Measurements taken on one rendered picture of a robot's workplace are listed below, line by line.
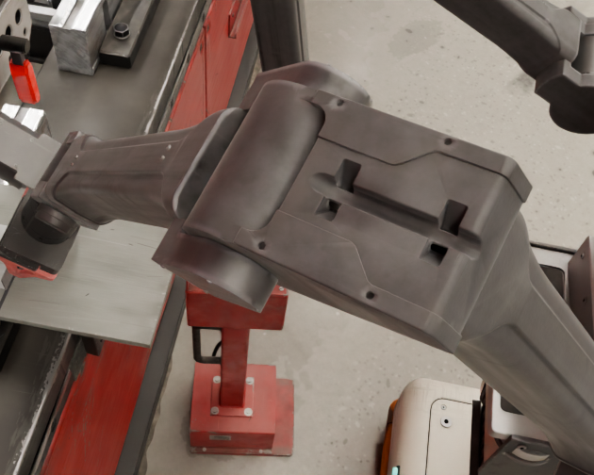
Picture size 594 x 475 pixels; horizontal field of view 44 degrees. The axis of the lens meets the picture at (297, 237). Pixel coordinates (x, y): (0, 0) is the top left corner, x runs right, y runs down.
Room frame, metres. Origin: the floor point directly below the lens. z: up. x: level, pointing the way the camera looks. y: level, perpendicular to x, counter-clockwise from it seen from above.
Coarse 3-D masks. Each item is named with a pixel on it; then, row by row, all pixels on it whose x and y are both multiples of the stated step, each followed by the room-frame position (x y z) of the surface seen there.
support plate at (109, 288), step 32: (0, 192) 0.52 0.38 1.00; (128, 224) 0.51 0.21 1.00; (96, 256) 0.45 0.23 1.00; (128, 256) 0.46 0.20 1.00; (32, 288) 0.40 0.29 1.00; (64, 288) 0.40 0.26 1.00; (96, 288) 0.41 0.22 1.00; (128, 288) 0.42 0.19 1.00; (160, 288) 0.42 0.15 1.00; (32, 320) 0.36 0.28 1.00; (64, 320) 0.36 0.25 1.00; (96, 320) 0.37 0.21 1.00; (128, 320) 0.37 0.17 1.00
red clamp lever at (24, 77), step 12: (0, 36) 0.60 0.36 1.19; (12, 36) 0.60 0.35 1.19; (0, 48) 0.59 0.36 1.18; (12, 48) 0.59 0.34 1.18; (24, 48) 0.59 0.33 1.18; (12, 60) 0.60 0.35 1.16; (24, 60) 0.60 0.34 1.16; (12, 72) 0.59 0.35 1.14; (24, 72) 0.59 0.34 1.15; (24, 84) 0.59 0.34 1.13; (36, 84) 0.60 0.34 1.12; (24, 96) 0.59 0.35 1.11; (36, 96) 0.60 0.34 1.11
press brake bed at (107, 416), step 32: (224, 0) 1.35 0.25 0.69; (224, 32) 1.35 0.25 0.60; (192, 64) 1.06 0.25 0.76; (224, 64) 1.36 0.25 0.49; (192, 96) 1.05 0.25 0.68; (224, 96) 1.36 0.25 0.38; (160, 128) 0.84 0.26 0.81; (160, 320) 0.86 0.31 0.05; (128, 352) 0.55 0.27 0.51; (160, 352) 0.77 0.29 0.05; (64, 384) 0.36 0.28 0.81; (96, 384) 0.43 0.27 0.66; (128, 384) 0.52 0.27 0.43; (160, 384) 0.69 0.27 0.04; (64, 416) 0.33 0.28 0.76; (96, 416) 0.40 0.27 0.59; (128, 416) 0.49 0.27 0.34; (64, 448) 0.30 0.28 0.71; (96, 448) 0.37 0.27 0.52; (128, 448) 0.52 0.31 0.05
